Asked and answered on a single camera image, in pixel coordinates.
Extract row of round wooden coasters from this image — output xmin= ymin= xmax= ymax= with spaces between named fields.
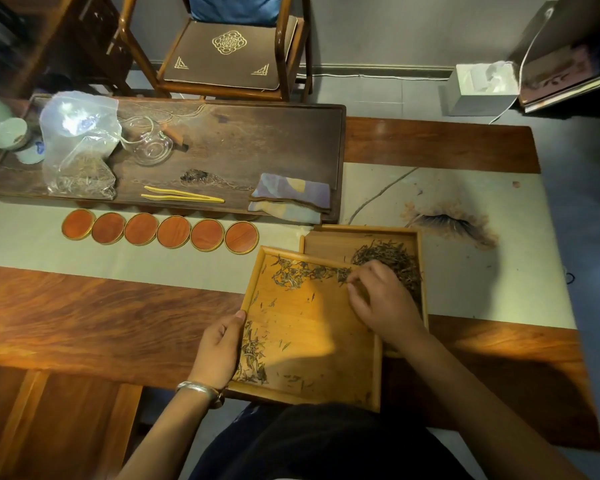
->
xmin=61 ymin=208 xmax=260 ymax=256

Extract painted beige table runner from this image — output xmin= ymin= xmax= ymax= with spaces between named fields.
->
xmin=0 ymin=162 xmax=579 ymax=331

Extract folded blue grey cloth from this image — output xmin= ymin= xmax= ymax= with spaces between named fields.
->
xmin=247 ymin=173 xmax=333 ymax=225

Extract person's right forearm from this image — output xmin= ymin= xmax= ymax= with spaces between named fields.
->
xmin=392 ymin=329 xmax=593 ymax=480

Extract blue white saucer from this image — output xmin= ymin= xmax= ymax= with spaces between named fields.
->
xmin=17 ymin=137 xmax=47 ymax=166

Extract small wooden handle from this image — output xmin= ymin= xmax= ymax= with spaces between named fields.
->
xmin=161 ymin=126 xmax=189 ymax=151

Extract person's left forearm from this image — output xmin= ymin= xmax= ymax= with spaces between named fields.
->
xmin=114 ymin=387 xmax=222 ymax=480

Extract clear glass pitcher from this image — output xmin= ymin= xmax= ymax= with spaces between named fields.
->
xmin=119 ymin=116 xmax=176 ymax=167

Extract person's black clothing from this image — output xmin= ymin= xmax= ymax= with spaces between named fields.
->
xmin=189 ymin=402 xmax=477 ymax=480

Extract silver bracelet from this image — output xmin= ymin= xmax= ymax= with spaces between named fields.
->
xmin=175 ymin=380 xmax=226 ymax=410

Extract wooden bench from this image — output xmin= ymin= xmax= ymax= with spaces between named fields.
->
xmin=0 ymin=362 xmax=144 ymax=480

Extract person's left hand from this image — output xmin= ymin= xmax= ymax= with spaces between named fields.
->
xmin=187 ymin=310 xmax=248 ymax=395

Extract clear plastic bag of tea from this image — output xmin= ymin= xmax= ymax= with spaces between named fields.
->
xmin=38 ymin=90 xmax=124 ymax=201

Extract stack of books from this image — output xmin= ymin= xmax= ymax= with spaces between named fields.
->
xmin=517 ymin=37 xmax=600 ymax=114

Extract blue pillow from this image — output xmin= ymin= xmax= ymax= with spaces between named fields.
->
xmin=188 ymin=0 xmax=284 ymax=27

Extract yellow tweezers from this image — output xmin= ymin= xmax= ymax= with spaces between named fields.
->
xmin=140 ymin=185 xmax=226 ymax=204

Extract white tissue box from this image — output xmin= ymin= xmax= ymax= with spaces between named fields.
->
xmin=444 ymin=60 xmax=521 ymax=117

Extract dark loose tea leaves pile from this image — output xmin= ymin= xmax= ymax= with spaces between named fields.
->
xmin=271 ymin=255 xmax=354 ymax=291
xmin=351 ymin=241 xmax=424 ymax=301
xmin=232 ymin=321 xmax=269 ymax=386

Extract brown embroidered seat cushion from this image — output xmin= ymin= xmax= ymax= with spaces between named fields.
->
xmin=159 ymin=17 xmax=299 ymax=92

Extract wooden chair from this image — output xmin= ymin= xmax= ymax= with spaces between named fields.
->
xmin=106 ymin=0 xmax=314 ymax=103

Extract dark wooden tea tray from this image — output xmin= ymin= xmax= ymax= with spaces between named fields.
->
xmin=0 ymin=94 xmax=347 ymax=225

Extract light wooden tray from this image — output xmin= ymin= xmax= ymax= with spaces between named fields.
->
xmin=224 ymin=246 xmax=384 ymax=413
xmin=299 ymin=224 xmax=430 ymax=359

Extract white cable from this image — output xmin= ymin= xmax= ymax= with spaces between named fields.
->
xmin=488 ymin=4 xmax=557 ymax=125

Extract celadon teacup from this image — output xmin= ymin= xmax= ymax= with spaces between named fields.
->
xmin=0 ymin=117 xmax=31 ymax=151

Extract person's right hand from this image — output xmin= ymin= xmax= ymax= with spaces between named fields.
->
xmin=346 ymin=259 xmax=431 ymax=346

